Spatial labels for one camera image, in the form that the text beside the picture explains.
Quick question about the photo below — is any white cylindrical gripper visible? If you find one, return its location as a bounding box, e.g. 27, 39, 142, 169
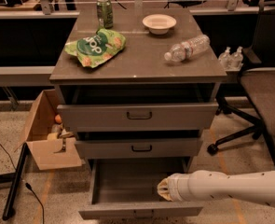
157, 174, 192, 202

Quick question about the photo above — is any grey bottom drawer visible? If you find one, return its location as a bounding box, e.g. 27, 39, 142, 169
79, 158, 202, 219

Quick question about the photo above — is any grey drawer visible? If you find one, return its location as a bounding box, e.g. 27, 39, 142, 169
79, 158, 202, 219
58, 84, 217, 133
76, 130, 202, 159

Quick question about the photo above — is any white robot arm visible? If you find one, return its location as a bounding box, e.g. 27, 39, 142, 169
157, 170, 275, 208

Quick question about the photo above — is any grey middle drawer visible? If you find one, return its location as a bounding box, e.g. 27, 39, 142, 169
76, 130, 202, 159

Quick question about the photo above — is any grey top drawer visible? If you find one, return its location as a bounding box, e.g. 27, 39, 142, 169
58, 84, 217, 133

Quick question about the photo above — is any grey drawer cabinet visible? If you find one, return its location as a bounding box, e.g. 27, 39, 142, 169
48, 7, 227, 173

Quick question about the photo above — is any cardboard box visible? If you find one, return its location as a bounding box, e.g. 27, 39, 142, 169
16, 90, 82, 170

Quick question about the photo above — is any orange ball in box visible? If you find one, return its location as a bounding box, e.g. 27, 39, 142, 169
54, 114, 62, 124

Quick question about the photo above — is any clear plastic water bottle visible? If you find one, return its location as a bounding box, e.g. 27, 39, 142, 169
164, 35, 210, 62

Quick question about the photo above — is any left sanitizer bottle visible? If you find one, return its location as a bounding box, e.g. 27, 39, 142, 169
218, 47, 230, 69

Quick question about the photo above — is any sanitizer bottle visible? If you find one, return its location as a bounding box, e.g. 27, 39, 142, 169
218, 47, 230, 69
230, 47, 243, 69

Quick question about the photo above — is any right sanitizer bottle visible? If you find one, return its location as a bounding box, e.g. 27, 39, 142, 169
230, 47, 243, 69

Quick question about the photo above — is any black metal floor bar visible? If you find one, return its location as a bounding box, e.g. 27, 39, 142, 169
2, 143, 29, 221

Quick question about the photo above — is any black office chair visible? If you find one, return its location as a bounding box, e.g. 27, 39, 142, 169
207, 0, 275, 166

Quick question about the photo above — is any green chip bag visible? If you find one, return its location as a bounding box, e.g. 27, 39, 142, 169
64, 29, 126, 68

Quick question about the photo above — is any white bowl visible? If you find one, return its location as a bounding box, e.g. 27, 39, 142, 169
143, 14, 176, 35

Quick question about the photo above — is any green soda can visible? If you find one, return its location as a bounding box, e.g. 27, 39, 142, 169
96, 0, 113, 29

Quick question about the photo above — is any black floor cable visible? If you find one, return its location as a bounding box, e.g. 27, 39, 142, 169
0, 127, 46, 224

